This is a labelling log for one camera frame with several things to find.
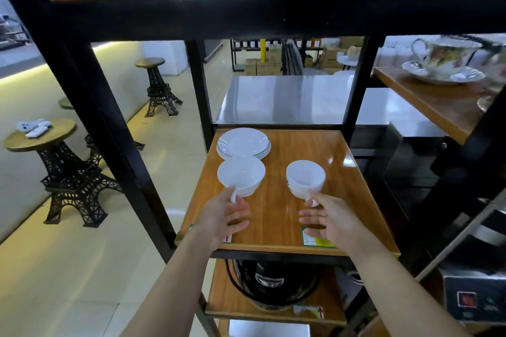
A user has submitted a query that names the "person's left forearm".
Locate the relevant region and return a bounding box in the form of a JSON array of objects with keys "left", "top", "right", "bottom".
[{"left": 120, "top": 230, "right": 217, "bottom": 337}]

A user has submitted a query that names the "white saucer with dark rim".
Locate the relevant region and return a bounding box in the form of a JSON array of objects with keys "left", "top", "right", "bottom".
[{"left": 217, "top": 127, "right": 270, "bottom": 158}]

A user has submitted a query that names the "green and yellow shelf label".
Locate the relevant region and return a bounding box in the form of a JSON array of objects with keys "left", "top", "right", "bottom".
[{"left": 301, "top": 225, "right": 337, "bottom": 249}]

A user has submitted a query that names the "white and red shelf label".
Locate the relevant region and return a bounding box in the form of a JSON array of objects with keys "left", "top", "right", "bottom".
[{"left": 293, "top": 304, "right": 325, "bottom": 320}]

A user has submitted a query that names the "pile of cardboard boxes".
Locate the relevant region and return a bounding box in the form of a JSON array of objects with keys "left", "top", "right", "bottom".
[{"left": 243, "top": 44, "right": 284, "bottom": 76}]

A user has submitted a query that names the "black appliance box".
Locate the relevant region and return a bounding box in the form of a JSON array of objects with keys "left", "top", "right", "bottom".
[{"left": 438, "top": 266, "right": 506, "bottom": 325}]

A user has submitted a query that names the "person's left hand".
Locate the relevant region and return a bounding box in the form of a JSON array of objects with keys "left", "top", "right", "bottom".
[{"left": 192, "top": 186, "right": 251, "bottom": 252}]

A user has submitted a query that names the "black rice cooker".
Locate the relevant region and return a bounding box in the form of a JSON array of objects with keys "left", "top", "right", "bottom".
[{"left": 225, "top": 259, "right": 323, "bottom": 312}]

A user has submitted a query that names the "white cup with dark print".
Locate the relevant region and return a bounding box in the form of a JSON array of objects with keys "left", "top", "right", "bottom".
[{"left": 286, "top": 160, "right": 326, "bottom": 208}]

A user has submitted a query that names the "side rack with wooden shelf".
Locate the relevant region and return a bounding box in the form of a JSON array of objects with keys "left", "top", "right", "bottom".
[{"left": 356, "top": 34, "right": 506, "bottom": 337}]

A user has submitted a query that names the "stainless steel table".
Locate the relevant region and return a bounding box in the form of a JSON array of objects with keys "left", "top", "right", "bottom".
[{"left": 215, "top": 75, "right": 447, "bottom": 138}]

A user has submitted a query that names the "plain white saucer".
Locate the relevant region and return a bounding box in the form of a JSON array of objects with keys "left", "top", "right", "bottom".
[{"left": 216, "top": 142, "right": 272, "bottom": 161}]

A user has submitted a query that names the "black rack with wooden shelves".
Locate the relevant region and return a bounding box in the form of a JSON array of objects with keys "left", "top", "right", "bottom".
[{"left": 0, "top": 0, "right": 506, "bottom": 337}]

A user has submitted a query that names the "tower-shaped stool with wooden top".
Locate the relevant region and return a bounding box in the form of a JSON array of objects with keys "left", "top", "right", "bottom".
[
  {"left": 3, "top": 119, "right": 123, "bottom": 229},
  {"left": 59, "top": 97, "right": 145, "bottom": 165},
  {"left": 135, "top": 57, "right": 183, "bottom": 118}
]

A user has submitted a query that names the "person's right forearm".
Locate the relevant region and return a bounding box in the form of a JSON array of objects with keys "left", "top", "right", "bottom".
[{"left": 348, "top": 232, "right": 472, "bottom": 337}]

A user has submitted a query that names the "floral saucer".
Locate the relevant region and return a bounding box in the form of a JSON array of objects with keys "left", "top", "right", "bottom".
[{"left": 402, "top": 60, "right": 486, "bottom": 86}]

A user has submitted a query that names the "person's right hand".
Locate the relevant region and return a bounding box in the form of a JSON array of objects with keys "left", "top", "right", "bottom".
[{"left": 298, "top": 189, "right": 374, "bottom": 256}]

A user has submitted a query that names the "wide white cup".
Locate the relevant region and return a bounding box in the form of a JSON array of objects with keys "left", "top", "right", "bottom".
[{"left": 217, "top": 156, "right": 266, "bottom": 205}]

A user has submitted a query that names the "floral teacup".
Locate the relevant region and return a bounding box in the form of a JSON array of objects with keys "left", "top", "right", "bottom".
[{"left": 411, "top": 37, "right": 484, "bottom": 79}]

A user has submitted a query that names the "round white table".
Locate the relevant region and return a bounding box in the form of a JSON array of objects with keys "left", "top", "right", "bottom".
[{"left": 337, "top": 55, "right": 359, "bottom": 71}]

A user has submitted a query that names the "small green and red label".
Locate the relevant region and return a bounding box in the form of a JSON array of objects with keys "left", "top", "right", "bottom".
[{"left": 188, "top": 224, "right": 233, "bottom": 244}]

